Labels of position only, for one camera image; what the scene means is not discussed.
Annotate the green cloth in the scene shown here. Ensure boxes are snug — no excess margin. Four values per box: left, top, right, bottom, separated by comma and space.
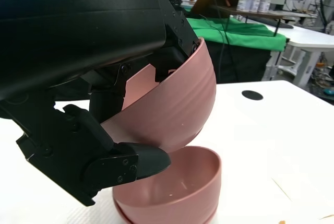
186, 16, 290, 52

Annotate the wooden shelf with black legs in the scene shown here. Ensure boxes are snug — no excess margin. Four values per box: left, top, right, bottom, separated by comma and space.
208, 4, 311, 38

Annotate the black table grommet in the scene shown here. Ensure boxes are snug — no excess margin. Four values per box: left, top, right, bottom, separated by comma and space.
241, 90, 264, 101

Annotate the white desk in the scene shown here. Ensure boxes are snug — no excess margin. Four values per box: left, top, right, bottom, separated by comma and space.
263, 12, 334, 89

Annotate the pack of white cups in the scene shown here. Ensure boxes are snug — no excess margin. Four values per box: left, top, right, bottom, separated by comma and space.
236, 0, 275, 13

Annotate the black cloth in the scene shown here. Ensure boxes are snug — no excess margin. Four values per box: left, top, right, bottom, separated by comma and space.
203, 38, 272, 84

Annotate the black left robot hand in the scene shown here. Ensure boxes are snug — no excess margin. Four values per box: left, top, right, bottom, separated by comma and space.
0, 0, 201, 207

